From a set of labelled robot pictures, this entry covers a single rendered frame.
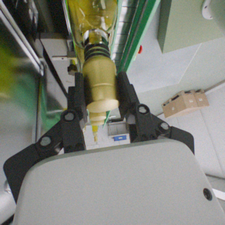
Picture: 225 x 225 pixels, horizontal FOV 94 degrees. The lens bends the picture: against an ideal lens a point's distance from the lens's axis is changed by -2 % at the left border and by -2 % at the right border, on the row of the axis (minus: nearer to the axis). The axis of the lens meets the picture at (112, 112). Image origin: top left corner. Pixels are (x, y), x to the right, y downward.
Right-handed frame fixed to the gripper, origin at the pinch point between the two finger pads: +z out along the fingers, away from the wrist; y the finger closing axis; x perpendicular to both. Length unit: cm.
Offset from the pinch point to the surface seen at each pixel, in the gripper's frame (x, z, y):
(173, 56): -25, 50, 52
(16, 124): -7.9, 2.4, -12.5
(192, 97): -209, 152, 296
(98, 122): -15.0, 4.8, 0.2
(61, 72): -25.1, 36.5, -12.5
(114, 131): -549, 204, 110
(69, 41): -9.2, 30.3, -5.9
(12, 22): 0.1, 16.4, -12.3
